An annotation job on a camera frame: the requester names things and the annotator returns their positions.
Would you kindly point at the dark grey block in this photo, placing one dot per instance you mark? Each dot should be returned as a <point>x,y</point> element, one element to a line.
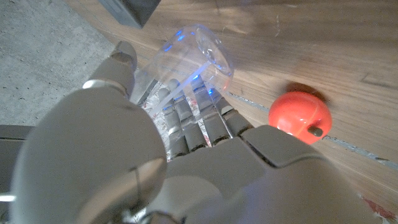
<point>133,11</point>

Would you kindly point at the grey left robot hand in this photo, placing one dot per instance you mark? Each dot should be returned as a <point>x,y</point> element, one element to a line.
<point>93,149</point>

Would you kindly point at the orange toy ball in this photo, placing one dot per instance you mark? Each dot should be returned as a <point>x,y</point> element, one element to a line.
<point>295,115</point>

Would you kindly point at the clear plastic spray bottle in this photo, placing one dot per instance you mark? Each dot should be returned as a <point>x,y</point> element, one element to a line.
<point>186,51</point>

